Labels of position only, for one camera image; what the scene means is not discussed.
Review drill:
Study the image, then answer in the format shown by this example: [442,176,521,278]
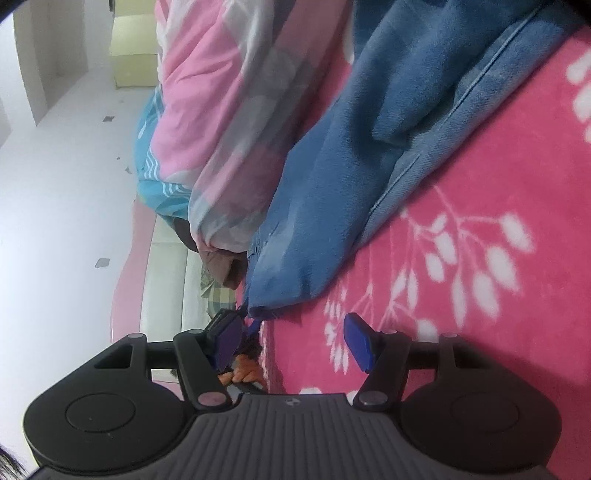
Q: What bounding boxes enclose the pink floral fleece blanket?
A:
[235,0,591,480]

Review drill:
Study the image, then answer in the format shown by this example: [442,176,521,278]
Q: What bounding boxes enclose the pale yellow wardrobe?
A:
[111,0,160,88]

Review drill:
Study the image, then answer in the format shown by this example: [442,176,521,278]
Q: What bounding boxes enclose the light blue jeans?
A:
[245,0,587,321]

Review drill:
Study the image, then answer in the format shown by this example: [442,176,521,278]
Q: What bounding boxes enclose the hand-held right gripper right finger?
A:
[344,313,492,411]

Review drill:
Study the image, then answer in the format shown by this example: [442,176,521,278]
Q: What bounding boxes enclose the green plaid pillow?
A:
[198,263,241,319]

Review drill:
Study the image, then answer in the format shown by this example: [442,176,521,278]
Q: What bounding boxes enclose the pink and cream padded headboard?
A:
[111,198,241,398]

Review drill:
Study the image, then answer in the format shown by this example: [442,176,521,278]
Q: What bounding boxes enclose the person's left hand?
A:
[219,354,267,386]

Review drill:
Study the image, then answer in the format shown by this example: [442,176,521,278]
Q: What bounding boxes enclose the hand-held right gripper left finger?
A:
[95,314,243,411]

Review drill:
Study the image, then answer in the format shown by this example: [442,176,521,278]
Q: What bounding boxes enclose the brown cloth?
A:
[173,217,250,289]

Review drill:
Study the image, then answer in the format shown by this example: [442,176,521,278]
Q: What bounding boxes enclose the pink and teal printed quilt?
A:
[133,0,365,254]

